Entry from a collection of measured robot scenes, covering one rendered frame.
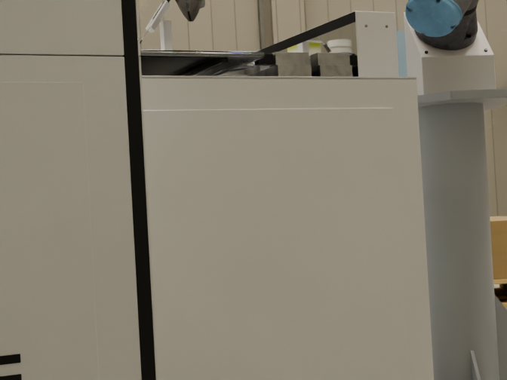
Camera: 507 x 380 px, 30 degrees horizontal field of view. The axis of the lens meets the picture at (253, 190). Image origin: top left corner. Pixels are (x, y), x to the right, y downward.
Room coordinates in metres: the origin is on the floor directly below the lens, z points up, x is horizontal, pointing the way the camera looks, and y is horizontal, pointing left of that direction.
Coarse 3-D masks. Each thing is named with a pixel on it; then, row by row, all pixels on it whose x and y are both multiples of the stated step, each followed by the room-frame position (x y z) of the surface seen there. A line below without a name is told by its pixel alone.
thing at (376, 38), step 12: (360, 12) 1.86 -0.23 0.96; (372, 12) 1.87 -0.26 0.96; (384, 12) 1.89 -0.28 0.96; (360, 24) 1.86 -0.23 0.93; (372, 24) 1.87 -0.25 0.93; (384, 24) 1.88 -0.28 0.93; (360, 36) 1.86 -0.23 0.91; (372, 36) 1.87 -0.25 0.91; (384, 36) 1.88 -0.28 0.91; (396, 36) 1.90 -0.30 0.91; (360, 48) 1.86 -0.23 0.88; (372, 48) 1.87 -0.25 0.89; (384, 48) 1.88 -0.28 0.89; (396, 48) 1.89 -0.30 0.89; (360, 60) 1.86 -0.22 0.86; (372, 60) 1.87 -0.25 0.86; (384, 60) 1.88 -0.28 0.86; (396, 60) 1.89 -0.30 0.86; (360, 72) 1.86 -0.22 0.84; (372, 72) 1.87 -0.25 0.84; (384, 72) 1.88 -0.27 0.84; (396, 72) 1.89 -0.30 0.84
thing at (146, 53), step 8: (144, 56) 1.84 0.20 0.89; (152, 56) 1.85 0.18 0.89; (160, 56) 1.85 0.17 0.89; (168, 56) 1.86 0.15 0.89; (176, 56) 1.86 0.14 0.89; (184, 56) 1.87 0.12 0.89; (192, 56) 1.88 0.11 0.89; (200, 56) 1.88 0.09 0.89; (208, 56) 1.89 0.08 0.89; (216, 56) 1.90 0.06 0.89; (224, 56) 1.91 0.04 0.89; (232, 56) 1.91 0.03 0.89; (240, 56) 1.92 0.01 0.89; (248, 56) 1.93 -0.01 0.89; (256, 56) 1.93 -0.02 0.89; (264, 56) 1.94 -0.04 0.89
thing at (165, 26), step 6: (162, 6) 2.29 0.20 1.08; (168, 6) 2.31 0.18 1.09; (156, 12) 2.32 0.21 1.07; (162, 12) 2.30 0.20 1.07; (156, 18) 2.28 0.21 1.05; (150, 24) 2.28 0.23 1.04; (156, 24) 2.29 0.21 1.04; (162, 24) 2.30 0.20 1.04; (168, 24) 2.30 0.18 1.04; (150, 30) 2.30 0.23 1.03; (162, 30) 2.30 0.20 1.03; (168, 30) 2.30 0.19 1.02; (162, 36) 2.30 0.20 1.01; (168, 36) 2.30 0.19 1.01; (162, 42) 2.31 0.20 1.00; (168, 42) 2.30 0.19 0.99; (162, 48) 2.31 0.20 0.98; (168, 48) 2.30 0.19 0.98
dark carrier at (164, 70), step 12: (144, 60) 1.92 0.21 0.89; (156, 60) 1.93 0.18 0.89; (168, 60) 1.94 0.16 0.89; (180, 60) 1.95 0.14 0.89; (192, 60) 1.96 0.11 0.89; (204, 60) 1.96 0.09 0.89; (240, 60) 1.99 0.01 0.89; (144, 72) 2.09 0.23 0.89; (156, 72) 2.10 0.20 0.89; (168, 72) 2.11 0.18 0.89; (180, 72) 2.12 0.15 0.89; (204, 72) 2.14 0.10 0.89
